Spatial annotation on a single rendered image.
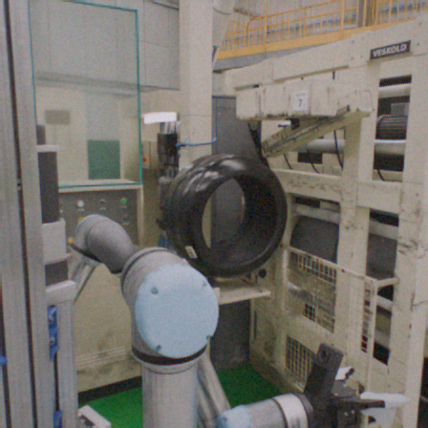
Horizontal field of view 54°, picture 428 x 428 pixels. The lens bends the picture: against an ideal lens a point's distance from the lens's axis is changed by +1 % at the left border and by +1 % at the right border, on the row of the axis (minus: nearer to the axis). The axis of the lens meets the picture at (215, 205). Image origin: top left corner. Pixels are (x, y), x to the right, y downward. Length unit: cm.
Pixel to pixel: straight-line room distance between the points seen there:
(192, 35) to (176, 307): 176
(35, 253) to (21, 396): 25
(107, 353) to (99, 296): 36
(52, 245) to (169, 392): 39
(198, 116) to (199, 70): 22
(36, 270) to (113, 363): 194
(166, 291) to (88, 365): 211
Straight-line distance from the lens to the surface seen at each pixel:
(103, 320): 257
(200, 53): 220
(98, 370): 270
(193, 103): 215
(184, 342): 60
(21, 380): 86
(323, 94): 179
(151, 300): 58
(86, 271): 135
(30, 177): 77
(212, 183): 176
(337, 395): 89
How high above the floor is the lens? 155
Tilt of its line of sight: 10 degrees down
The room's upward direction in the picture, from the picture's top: 1 degrees clockwise
